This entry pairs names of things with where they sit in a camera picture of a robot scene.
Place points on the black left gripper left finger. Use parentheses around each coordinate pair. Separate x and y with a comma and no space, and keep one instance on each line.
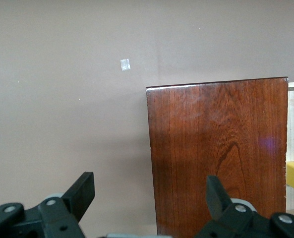
(55,218)

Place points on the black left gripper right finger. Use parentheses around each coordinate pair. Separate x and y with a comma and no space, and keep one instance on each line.
(238,223)

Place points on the dark wooden drawer cabinet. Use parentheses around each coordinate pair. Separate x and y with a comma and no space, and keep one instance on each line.
(211,148)

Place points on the small square tape patch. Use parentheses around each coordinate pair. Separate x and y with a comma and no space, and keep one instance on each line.
(125,65)

